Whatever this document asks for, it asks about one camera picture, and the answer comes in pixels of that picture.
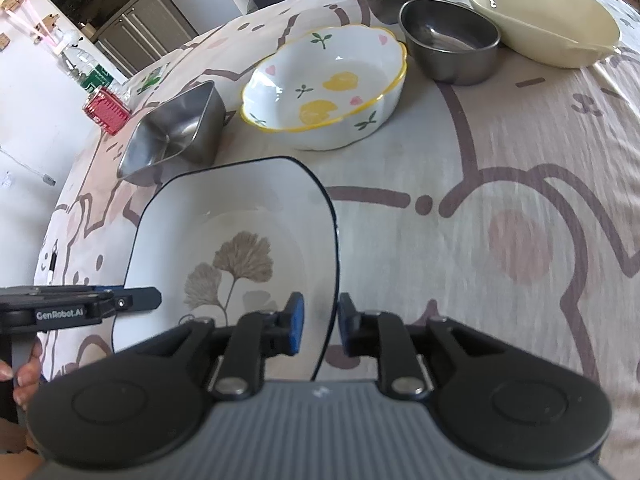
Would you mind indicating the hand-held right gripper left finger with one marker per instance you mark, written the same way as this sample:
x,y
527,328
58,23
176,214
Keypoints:
x,y
295,322

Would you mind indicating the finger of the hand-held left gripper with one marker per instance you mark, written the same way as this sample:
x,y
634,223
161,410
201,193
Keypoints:
x,y
140,299

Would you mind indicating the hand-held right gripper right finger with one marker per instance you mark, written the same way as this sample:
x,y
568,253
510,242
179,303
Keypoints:
x,y
345,321

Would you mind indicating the white leaf print plate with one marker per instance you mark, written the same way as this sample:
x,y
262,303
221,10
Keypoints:
x,y
225,210

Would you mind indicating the shiny square steel bowl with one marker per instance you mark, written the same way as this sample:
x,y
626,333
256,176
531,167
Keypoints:
x,y
170,125

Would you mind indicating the floral yellow rimmed bowl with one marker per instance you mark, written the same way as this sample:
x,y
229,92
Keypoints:
x,y
325,85

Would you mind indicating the round steel bowl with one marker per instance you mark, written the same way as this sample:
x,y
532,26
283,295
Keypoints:
x,y
450,35

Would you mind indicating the person's left hand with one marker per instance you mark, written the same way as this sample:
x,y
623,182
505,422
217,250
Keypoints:
x,y
29,372

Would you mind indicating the black and white pen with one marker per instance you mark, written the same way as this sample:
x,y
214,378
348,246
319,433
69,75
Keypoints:
x,y
53,262

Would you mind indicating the green snack packet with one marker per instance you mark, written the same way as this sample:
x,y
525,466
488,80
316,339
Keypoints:
x,y
150,79

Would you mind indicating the cartoon printed tablecloth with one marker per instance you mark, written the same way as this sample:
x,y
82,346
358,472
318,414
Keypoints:
x,y
500,160

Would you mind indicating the green label water bottle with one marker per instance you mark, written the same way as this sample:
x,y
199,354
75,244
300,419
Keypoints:
x,y
92,76

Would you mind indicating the grey kitchen cabinet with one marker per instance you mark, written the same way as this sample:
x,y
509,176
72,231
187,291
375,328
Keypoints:
x,y
145,30

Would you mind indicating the wooden clip wall decoration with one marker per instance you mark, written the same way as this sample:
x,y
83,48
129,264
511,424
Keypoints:
x,y
35,20

